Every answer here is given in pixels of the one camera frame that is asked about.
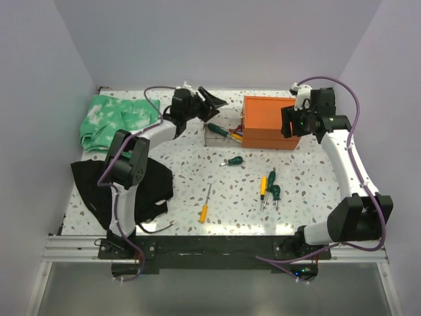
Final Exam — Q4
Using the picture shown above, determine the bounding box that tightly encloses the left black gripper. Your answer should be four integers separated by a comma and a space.
184, 86, 226, 122

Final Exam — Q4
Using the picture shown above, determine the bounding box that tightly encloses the clear drawer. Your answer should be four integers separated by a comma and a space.
204, 109, 242, 147

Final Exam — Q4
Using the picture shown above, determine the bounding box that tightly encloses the long green screwdriver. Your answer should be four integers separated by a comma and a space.
207, 123, 242, 143

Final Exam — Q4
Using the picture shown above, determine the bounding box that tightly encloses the orange drawer box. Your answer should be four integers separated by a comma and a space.
241, 95, 300, 150

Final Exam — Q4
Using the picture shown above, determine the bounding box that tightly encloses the yellow thin screwdriver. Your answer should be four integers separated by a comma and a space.
199, 184, 212, 223
230, 133, 243, 140

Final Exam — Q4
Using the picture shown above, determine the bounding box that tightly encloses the green orange-capped screwdriver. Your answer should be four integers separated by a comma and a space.
263, 171, 276, 208

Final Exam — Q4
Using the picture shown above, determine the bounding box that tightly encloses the yellow black screwdriver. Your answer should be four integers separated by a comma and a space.
260, 176, 267, 211

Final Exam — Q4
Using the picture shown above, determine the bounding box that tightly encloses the blue red screwdriver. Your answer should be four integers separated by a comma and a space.
229, 125, 242, 133

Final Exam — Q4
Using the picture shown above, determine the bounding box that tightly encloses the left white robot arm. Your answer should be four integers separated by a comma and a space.
97, 85, 228, 258

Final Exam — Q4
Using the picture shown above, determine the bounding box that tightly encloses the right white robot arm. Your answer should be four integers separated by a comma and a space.
282, 84, 393, 259

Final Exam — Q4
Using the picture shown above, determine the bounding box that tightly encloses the stubby green screwdriver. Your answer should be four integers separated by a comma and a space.
220, 156, 243, 167

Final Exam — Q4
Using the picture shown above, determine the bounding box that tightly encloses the short green screwdriver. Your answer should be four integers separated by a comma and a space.
272, 184, 281, 210

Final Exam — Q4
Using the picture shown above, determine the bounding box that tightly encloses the black cloth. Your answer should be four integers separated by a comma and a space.
70, 158, 174, 229

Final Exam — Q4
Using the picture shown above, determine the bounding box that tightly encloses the green white cloth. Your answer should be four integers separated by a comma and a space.
80, 95, 160, 152

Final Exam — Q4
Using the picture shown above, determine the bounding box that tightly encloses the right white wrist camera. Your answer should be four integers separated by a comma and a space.
289, 83, 312, 111

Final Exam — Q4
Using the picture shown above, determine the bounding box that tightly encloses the black loose cable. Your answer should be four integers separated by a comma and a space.
136, 221, 178, 234

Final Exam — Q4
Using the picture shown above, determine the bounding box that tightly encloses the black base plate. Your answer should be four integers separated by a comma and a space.
94, 235, 332, 277

